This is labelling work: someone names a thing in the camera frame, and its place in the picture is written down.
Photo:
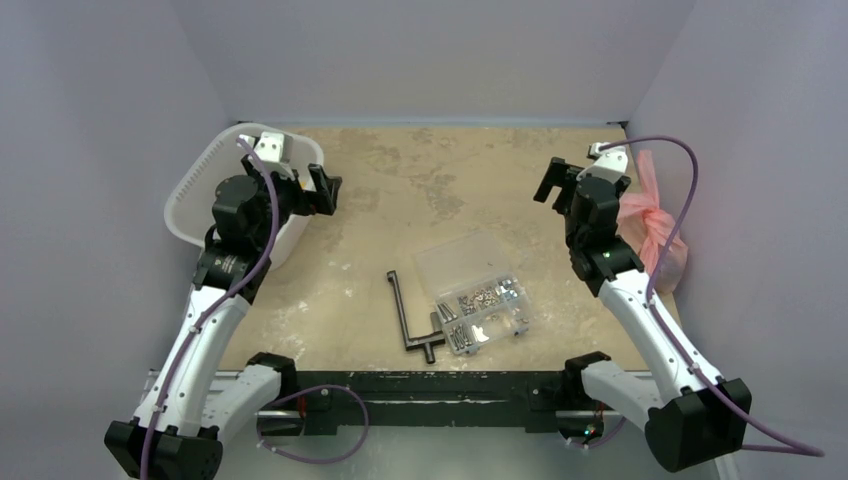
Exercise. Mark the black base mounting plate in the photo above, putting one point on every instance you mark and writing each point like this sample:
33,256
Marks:
533,401

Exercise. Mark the pink plastic bag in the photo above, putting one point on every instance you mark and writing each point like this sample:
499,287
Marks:
646,227

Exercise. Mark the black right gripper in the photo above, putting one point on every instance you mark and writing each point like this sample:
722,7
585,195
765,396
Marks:
565,183

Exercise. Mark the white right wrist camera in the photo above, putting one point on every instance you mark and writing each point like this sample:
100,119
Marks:
608,162

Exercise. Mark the black metal crank tool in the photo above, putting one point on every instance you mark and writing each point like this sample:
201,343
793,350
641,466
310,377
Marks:
425,343

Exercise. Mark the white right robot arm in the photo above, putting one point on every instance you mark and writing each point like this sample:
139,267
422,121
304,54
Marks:
689,413

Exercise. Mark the clear plastic screw box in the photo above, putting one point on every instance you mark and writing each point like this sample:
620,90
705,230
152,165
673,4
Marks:
477,297

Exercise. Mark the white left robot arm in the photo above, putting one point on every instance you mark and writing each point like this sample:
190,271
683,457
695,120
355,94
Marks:
225,285

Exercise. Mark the white plastic basket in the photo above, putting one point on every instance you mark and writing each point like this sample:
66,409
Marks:
187,211

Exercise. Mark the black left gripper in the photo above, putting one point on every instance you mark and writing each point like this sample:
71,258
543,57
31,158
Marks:
306,203

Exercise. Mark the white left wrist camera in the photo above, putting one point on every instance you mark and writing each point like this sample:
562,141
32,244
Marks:
273,146

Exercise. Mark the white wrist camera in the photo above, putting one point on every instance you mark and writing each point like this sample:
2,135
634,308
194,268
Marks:
608,162
273,146

